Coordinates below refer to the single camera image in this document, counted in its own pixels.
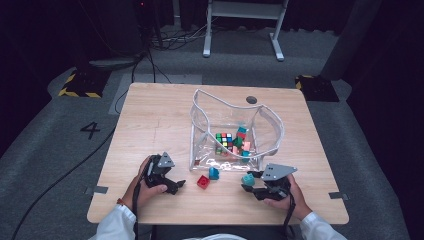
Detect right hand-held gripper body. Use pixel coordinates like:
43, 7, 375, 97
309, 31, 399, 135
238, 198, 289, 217
260, 163, 298, 202

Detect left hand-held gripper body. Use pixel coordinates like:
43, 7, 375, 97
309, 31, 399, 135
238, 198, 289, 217
143, 151, 177, 190

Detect teal toy block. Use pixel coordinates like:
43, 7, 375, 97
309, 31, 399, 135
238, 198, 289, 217
241, 173, 256, 187

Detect red toy block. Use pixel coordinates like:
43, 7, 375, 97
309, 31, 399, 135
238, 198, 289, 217
196, 174, 211, 190

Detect clear plastic bag white trim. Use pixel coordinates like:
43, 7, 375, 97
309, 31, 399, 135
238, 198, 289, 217
188, 88, 286, 174

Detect person's left hand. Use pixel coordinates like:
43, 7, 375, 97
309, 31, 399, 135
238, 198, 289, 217
121, 155, 168, 209

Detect person's right hand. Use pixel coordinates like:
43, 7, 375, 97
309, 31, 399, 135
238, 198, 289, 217
264, 173, 313, 221

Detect pile of coloured toy blocks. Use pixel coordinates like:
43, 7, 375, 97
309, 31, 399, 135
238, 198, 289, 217
215, 125, 252, 164

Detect multicoloured puzzle cube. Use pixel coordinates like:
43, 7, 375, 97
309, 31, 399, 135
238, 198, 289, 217
214, 132, 234, 149

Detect person's torso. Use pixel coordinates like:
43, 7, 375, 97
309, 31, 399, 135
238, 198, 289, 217
181, 233, 249, 240

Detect grey tape piece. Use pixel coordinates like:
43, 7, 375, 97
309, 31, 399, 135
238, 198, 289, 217
328, 191, 350, 201
84, 185, 110, 196

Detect black yellow striped floor base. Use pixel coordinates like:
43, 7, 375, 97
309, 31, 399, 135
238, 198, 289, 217
294, 74, 340, 103
58, 68, 113, 99

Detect grey flat stand base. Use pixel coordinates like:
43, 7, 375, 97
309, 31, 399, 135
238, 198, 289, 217
89, 57, 143, 70

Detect dark equipment box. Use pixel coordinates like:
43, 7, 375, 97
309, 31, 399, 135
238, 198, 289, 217
96, 0, 149, 59

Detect grey pillar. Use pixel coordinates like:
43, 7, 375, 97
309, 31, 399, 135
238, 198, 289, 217
320, 0, 384, 81

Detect white metal stand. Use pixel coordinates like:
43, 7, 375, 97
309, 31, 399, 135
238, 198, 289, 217
202, 0, 290, 63

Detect left hand-held gripper cable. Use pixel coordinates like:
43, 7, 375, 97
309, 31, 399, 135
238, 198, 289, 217
131, 163, 151, 240

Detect hand-held gripper cable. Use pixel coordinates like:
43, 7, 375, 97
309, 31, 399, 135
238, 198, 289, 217
282, 193, 297, 240
131, 163, 151, 240

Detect right hand-held gripper cable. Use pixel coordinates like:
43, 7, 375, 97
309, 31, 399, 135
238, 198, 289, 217
282, 193, 297, 240

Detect long black floor cable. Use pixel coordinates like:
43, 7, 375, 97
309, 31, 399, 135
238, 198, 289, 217
10, 126, 117, 240

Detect thin black floor cable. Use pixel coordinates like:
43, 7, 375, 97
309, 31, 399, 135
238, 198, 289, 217
114, 49, 158, 115

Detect tangle of cables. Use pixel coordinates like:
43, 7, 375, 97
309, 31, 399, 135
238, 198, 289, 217
148, 19, 221, 52

